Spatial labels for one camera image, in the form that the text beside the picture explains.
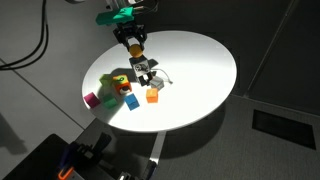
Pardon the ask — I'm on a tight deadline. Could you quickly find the pink block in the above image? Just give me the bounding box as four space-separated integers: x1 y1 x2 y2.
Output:
83 92 101 109

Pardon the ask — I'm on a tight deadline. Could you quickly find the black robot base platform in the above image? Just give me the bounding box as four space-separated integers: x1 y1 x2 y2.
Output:
2 133 158 180

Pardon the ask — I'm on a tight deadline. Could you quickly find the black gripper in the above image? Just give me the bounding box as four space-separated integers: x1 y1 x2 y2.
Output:
112 22 148 54

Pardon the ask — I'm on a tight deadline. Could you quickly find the black spring clamp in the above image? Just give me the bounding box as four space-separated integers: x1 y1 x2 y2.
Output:
89 132 113 158

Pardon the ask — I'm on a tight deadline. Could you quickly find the purple clamp with orange handle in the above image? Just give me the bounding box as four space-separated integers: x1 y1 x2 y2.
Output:
57 142 82 180

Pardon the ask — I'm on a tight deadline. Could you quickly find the plush cube with blue face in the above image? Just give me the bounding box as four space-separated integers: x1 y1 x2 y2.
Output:
129 54 151 77

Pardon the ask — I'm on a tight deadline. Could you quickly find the orange block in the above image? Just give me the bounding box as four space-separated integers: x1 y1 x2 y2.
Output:
145 87 159 104

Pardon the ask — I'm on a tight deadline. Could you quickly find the orange plush cube with number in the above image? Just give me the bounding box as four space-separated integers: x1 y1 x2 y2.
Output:
112 74 133 96

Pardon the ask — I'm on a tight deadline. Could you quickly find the blue block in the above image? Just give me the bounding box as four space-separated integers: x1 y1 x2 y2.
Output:
123 93 141 112

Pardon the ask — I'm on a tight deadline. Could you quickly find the black cable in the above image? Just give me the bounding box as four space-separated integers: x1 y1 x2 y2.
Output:
0 0 50 71

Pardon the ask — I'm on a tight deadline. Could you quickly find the orange yellow toy apple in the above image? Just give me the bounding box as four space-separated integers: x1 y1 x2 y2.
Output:
128 44 145 57

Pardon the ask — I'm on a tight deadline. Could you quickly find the white table leg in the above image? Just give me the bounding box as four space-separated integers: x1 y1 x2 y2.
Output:
149 131 167 165

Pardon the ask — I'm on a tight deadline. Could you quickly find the grey studded block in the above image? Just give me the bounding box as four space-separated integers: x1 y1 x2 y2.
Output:
148 76 165 91

